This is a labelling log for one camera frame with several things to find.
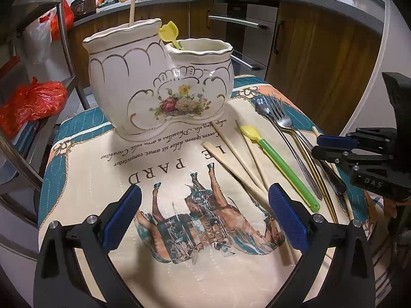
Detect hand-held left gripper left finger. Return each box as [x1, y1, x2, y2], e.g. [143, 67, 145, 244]
[34, 184, 143, 308]

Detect printed horse tablecloth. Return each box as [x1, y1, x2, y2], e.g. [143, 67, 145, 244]
[38, 74, 386, 308]

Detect grey kitchen countertop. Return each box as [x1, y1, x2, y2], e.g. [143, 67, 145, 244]
[73, 0, 386, 34]

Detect black-handled silver fork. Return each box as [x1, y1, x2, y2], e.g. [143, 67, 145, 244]
[271, 93, 347, 196]

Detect small yellow spoon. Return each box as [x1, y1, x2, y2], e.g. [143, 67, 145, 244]
[159, 21, 184, 51]

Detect dark red rice cooker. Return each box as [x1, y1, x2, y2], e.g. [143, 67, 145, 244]
[70, 0, 98, 16]

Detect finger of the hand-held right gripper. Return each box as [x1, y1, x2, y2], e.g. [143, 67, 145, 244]
[311, 145, 386, 168]
[316, 128, 399, 155]

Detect metal storage rack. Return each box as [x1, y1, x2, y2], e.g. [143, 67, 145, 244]
[0, 0, 94, 264]

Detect wooden base cabinets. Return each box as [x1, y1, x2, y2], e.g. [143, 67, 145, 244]
[67, 0, 386, 137]

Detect built-in oven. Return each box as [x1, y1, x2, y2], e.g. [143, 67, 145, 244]
[207, 5, 280, 81]

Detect white plastic bag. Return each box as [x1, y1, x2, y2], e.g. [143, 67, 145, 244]
[24, 6, 53, 65]

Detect white floral ceramic utensil holder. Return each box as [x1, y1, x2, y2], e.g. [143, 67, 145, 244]
[82, 18, 234, 142]

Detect small red plastic bag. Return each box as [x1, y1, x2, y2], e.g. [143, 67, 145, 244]
[50, 0, 75, 41]

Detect plastic wrapped bowl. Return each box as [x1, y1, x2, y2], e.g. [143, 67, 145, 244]
[350, 0, 379, 11]

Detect large red plastic bag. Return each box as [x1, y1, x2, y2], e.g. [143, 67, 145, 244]
[0, 77, 69, 140]

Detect yellow spoon with green handle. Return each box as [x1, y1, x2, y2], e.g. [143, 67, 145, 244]
[240, 125, 321, 213]

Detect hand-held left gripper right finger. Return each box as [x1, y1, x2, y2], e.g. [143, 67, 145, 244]
[268, 183, 376, 308]

